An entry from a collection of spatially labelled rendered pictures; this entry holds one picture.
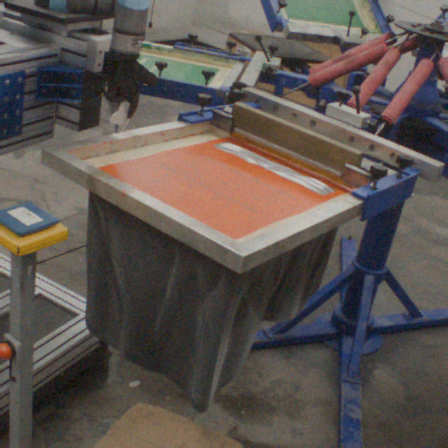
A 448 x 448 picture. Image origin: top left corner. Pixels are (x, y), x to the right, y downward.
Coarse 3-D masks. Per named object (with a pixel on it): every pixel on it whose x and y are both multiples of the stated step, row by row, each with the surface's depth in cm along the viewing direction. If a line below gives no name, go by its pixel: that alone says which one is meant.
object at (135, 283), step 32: (96, 224) 164; (128, 224) 156; (96, 256) 167; (128, 256) 159; (160, 256) 153; (192, 256) 147; (96, 288) 171; (128, 288) 163; (160, 288) 157; (192, 288) 151; (224, 288) 143; (96, 320) 175; (128, 320) 166; (160, 320) 160; (192, 320) 154; (224, 320) 147; (128, 352) 169; (160, 352) 165; (192, 352) 157; (192, 384) 160
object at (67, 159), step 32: (160, 128) 182; (192, 128) 191; (64, 160) 151; (96, 192) 146; (128, 192) 141; (160, 224) 137; (192, 224) 133; (288, 224) 142; (320, 224) 147; (224, 256) 128; (256, 256) 129
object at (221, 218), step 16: (256, 176) 173; (272, 176) 175; (320, 176) 182; (192, 192) 156; (288, 192) 167; (304, 192) 169; (336, 192) 174; (176, 208) 147; (192, 208) 149; (208, 208) 150; (224, 208) 152; (272, 208) 157; (288, 208) 158; (304, 208) 160; (208, 224) 143; (224, 224) 144; (240, 224) 146; (256, 224) 147
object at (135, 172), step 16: (208, 144) 188; (240, 144) 193; (144, 160) 169; (160, 160) 170; (224, 160) 179; (240, 160) 181; (288, 160) 188; (128, 176) 158; (144, 176) 159; (160, 176) 161; (144, 192) 151; (160, 192) 153; (176, 192) 155
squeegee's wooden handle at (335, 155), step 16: (240, 112) 191; (256, 112) 188; (240, 128) 192; (256, 128) 189; (272, 128) 186; (288, 128) 183; (304, 128) 182; (288, 144) 184; (304, 144) 181; (320, 144) 178; (336, 144) 175; (320, 160) 179; (336, 160) 176; (352, 160) 173
